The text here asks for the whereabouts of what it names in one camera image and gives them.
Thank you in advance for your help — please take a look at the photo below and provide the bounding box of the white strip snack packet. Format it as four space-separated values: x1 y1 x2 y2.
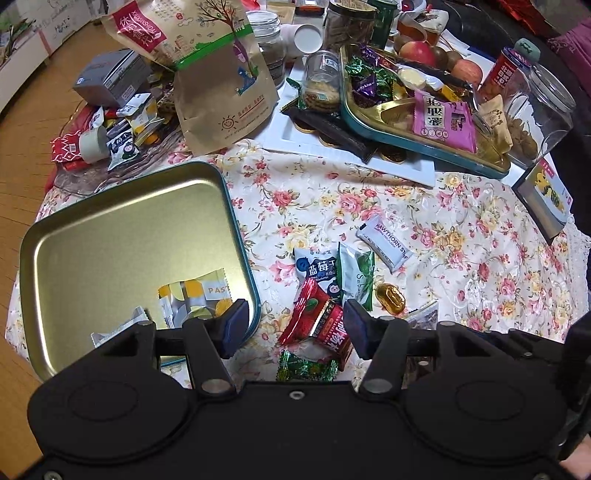
356 214 413 273

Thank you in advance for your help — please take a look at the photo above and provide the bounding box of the clear packet brown snack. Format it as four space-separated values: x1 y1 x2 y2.
401 300 440 385

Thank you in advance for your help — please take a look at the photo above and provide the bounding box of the small kraft snack packet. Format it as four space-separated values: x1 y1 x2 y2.
477 94 513 153

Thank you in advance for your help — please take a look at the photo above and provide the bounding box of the gold candy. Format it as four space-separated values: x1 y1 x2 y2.
373 282 406 315

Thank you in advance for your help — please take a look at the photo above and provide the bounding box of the large kraft paper bag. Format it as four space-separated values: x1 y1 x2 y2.
101 0 280 157

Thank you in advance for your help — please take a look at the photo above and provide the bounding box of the dark brown snack bar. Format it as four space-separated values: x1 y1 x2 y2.
281 106 378 164

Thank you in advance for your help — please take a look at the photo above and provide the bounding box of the red snack packet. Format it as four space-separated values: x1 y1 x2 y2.
278 278 355 371

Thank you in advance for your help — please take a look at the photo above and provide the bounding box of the pile of wrapped candies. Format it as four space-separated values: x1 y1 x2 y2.
344 44 408 110

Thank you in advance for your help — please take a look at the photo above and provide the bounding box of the beige tape roll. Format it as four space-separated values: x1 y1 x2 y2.
78 124 111 164

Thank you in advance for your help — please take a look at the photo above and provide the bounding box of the green white snack packet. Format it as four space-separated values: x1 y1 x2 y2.
335 242 376 311

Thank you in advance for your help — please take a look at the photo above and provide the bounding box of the glass jar with lid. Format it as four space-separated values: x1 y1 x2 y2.
246 10 288 89

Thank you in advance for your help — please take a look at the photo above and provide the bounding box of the floral tablecloth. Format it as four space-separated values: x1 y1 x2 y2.
4 137 591 389

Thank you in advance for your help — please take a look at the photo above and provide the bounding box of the white paper cup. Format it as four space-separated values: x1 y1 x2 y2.
281 23 324 62

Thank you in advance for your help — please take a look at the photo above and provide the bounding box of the tall biscuit jar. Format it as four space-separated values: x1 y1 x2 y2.
322 0 378 49

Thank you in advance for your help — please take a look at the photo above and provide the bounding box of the green drink can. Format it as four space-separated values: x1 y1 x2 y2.
369 0 400 49

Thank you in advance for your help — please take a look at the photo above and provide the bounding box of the grey cardboard box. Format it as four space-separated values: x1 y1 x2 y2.
72 48 153 110

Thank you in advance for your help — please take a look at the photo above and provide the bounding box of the green candy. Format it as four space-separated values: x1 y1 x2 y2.
276 349 341 385

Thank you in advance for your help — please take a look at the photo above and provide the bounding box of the blue white snack packet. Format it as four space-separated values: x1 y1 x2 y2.
293 247 345 306

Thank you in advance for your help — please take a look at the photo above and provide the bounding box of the red apple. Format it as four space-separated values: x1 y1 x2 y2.
450 58 484 87
399 40 437 68

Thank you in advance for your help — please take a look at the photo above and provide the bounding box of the red patterned flat packet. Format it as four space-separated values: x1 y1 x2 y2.
49 131 85 168

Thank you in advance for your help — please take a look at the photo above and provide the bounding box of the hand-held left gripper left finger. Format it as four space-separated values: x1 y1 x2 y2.
92 299 250 400

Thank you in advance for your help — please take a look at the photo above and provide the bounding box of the red label clear jar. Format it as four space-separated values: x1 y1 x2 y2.
477 39 578 169

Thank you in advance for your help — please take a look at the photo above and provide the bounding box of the cream round snack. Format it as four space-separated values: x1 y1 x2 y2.
396 66 428 89

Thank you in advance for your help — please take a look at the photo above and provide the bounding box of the teal tin with gold inside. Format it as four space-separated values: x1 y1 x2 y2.
339 43 512 180

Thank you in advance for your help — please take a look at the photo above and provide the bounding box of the pile of assorted snack packets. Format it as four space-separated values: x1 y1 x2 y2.
85 78 178 172

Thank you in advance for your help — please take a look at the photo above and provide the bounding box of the clear glass plate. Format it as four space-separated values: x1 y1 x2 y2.
46 92 186 198

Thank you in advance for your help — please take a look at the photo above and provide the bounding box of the gold tin tray teal rim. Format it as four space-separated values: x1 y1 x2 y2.
19 161 262 382

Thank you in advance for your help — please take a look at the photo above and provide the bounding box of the pink snack packet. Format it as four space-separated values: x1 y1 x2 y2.
412 89 478 153

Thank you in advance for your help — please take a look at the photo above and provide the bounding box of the yellow white snack packet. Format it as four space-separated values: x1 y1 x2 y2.
158 270 234 326

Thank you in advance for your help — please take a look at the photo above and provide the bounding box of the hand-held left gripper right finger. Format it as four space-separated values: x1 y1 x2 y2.
342 299 504 401

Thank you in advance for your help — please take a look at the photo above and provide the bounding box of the white cabinet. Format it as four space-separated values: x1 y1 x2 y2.
0 0 95 112

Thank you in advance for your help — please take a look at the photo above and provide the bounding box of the white rectangular tray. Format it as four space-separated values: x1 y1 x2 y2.
263 59 437 188

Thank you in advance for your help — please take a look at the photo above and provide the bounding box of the clear plastic cookie jar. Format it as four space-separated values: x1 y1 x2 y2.
302 50 343 114

